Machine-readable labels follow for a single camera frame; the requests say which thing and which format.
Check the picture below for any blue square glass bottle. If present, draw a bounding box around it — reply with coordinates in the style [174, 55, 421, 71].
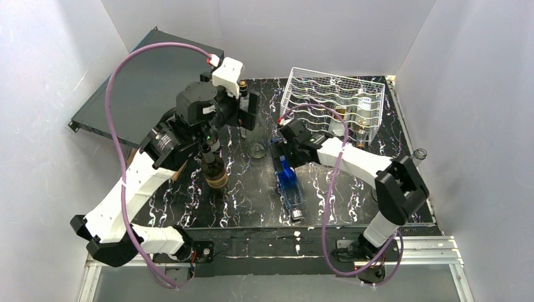
[270, 137, 304, 221]

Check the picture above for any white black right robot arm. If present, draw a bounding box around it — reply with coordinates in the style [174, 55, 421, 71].
[278, 120, 429, 250]

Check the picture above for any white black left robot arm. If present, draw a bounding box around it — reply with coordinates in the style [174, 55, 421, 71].
[70, 74, 259, 267]

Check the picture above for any clear square bottle black cap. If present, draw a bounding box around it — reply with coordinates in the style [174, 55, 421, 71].
[238, 80, 250, 139]

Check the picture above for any clear round glass bottle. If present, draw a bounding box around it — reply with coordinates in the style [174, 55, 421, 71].
[245, 113, 268, 159]

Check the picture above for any dark green wine bottle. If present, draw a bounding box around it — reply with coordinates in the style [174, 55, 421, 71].
[201, 134, 229, 189]

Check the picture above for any clear bottle white label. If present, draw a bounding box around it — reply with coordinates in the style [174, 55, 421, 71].
[352, 92, 375, 150]

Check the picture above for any clear bottle at right edge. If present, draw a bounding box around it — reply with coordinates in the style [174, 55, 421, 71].
[372, 148, 428, 203]

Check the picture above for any brown wooden board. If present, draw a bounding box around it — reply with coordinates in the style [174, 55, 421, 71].
[127, 149, 188, 181]

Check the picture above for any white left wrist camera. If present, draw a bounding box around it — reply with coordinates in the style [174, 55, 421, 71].
[207, 53, 244, 99]

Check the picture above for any white wire wine rack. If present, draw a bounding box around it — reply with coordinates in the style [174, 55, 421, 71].
[280, 67, 386, 146]

